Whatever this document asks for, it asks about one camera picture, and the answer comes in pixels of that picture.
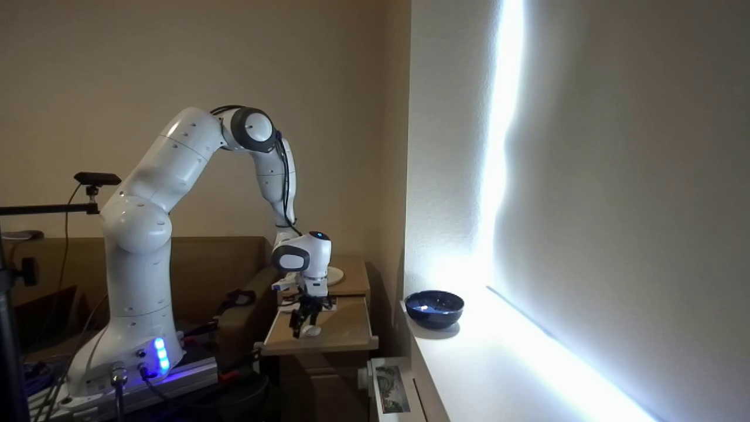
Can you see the black camera on stand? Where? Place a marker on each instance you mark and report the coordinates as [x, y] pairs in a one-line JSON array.
[[91, 182]]

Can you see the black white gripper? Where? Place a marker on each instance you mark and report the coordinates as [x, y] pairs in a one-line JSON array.
[[313, 301]]

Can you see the blue bowl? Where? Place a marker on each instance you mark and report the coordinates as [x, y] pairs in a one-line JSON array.
[[434, 310]]

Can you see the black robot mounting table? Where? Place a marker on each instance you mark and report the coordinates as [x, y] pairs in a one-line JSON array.
[[111, 384]]

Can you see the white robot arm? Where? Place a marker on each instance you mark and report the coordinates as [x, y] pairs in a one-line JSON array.
[[136, 234]]

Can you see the small white case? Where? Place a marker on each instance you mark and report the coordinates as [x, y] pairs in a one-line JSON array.
[[309, 332]]

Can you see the wooden nightstand cabinet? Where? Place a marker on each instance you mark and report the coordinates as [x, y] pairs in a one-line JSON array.
[[324, 389]]

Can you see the white round plate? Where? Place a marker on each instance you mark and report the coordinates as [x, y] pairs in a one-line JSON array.
[[336, 275]]

